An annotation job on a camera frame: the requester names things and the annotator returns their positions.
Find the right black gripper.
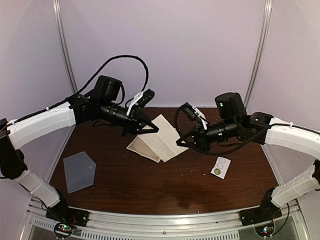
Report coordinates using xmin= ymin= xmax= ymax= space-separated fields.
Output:
xmin=176 ymin=117 xmax=240 ymax=153

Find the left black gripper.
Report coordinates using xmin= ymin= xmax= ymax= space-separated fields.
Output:
xmin=98 ymin=99 xmax=159 ymax=138

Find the beige letter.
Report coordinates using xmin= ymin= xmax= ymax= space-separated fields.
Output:
xmin=137 ymin=114 xmax=189 ymax=162

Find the grey-blue envelope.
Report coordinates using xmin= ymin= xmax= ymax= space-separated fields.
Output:
xmin=63 ymin=151 xmax=97 ymax=194

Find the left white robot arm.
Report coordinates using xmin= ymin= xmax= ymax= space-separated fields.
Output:
xmin=0 ymin=75 xmax=159 ymax=222

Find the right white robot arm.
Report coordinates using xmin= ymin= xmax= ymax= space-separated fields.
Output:
xmin=174 ymin=92 xmax=320 ymax=221

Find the ornate bordered paper sheet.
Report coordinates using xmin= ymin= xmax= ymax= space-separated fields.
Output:
xmin=126 ymin=136 xmax=161 ymax=163

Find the white sticker sheet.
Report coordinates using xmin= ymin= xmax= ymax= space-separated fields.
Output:
xmin=210 ymin=156 xmax=231 ymax=180

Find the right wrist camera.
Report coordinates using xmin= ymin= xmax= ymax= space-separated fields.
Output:
xmin=182 ymin=102 xmax=210 ymax=130

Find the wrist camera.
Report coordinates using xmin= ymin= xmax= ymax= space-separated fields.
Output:
xmin=182 ymin=102 xmax=210 ymax=130
xmin=126 ymin=89 xmax=155 ymax=116

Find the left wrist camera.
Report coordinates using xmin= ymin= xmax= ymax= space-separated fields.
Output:
xmin=126 ymin=89 xmax=155 ymax=116

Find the right black braided cable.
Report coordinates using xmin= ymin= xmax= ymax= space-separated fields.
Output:
xmin=174 ymin=106 xmax=253 ymax=155

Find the black braided cable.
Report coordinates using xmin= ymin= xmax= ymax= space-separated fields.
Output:
xmin=46 ymin=55 xmax=150 ymax=112
xmin=174 ymin=106 xmax=253 ymax=155

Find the left black braided cable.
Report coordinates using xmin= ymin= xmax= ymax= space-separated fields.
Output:
xmin=46 ymin=55 xmax=150 ymax=112

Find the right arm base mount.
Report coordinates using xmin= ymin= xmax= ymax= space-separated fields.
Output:
xmin=239 ymin=199 xmax=283 ymax=238

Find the front aluminium rail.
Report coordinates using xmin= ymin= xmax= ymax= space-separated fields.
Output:
xmin=18 ymin=198 xmax=311 ymax=240

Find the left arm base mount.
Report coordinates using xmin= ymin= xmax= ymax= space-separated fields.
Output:
xmin=41 ymin=199 xmax=90 ymax=239

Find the left aluminium frame post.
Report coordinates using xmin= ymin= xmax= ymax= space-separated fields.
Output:
xmin=52 ymin=0 xmax=78 ymax=94

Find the aluminium frame post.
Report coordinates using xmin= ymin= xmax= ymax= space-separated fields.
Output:
xmin=244 ymin=0 xmax=273 ymax=108
xmin=52 ymin=0 xmax=78 ymax=94

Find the right aluminium frame post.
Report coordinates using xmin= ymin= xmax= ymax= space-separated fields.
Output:
xmin=244 ymin=0 xmax=273 ymax=108

